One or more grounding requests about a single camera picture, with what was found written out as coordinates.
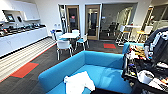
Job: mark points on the white t-shirt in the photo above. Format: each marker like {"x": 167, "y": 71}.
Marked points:
{"x": 80, "y": 83}

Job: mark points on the person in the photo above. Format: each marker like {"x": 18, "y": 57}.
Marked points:
{"x": 160, "y": 41}

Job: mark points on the yellow bar stool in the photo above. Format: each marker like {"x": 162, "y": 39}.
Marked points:
{"x": 144, "y": 33}

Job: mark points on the white round container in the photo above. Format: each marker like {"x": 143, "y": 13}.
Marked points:
{"x": 145, "y": 76}

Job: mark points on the tall white bar table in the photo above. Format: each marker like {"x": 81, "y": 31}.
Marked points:
{"x": 133, "y": 27}

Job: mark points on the white bar stool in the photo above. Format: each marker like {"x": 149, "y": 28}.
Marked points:
{"x": 120, "y": 33}

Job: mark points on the wooden glass door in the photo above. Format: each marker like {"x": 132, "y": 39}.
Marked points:
{"x": 92, "y": 21}
{"x": 72, "y": 18}

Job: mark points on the blue seat white chair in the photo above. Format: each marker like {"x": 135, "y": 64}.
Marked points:
{"x": 75, "y": 31}
{"x": 82, "y": 40}

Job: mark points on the white four-legged chair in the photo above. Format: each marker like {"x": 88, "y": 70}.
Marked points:
{"x": 64, "y": 46}

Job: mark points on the blue recycling bin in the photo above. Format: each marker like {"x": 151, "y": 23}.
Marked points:
{"x": 55, "y": 34}

